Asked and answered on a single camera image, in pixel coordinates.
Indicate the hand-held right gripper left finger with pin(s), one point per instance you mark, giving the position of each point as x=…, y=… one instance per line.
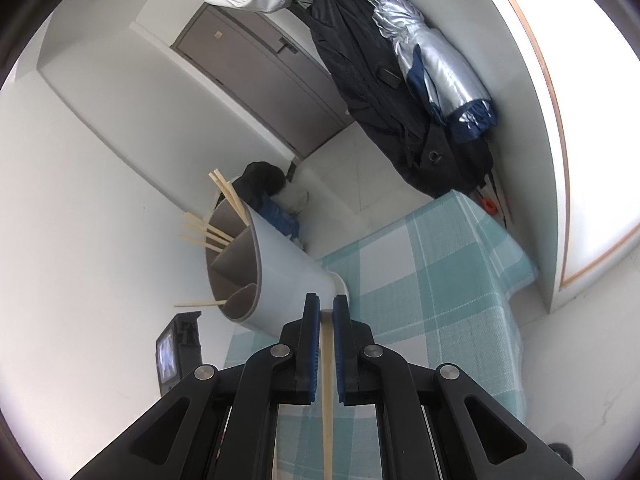
x=314, y=340

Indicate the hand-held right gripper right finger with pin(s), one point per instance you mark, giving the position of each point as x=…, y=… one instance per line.
x=340, y=340

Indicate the pale wooden chopstick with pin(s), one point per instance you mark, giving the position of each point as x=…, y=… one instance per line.
x=205, y=232
x=231, y=191
x=205, y=225
x=226, y=195
x=200, y=303
x=200, y=241
x=326, y=385

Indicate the white divided utensil holder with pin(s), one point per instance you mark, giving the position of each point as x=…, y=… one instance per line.
x=285, y=270

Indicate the teal plaid tablecloth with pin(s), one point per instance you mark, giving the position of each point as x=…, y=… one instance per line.
x=440, y=285

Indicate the cream cloth bag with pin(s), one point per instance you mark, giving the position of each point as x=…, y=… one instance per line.
x=295, y=195

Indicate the black clothing pile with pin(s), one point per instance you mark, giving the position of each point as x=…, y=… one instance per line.
x=260, y=177

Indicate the small orange object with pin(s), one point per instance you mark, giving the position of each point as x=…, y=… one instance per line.
x=489, y=204

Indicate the grey-brown door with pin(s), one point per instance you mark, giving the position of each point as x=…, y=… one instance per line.
x=260, y=75

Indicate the black hanging coat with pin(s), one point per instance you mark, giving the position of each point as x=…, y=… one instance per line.
x=360, y=60

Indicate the silver navy folded umbrella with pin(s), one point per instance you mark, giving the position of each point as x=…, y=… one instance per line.
x=440, y=60

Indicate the white cabinet with gold trim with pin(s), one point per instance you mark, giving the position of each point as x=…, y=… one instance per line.
x=600, y=160

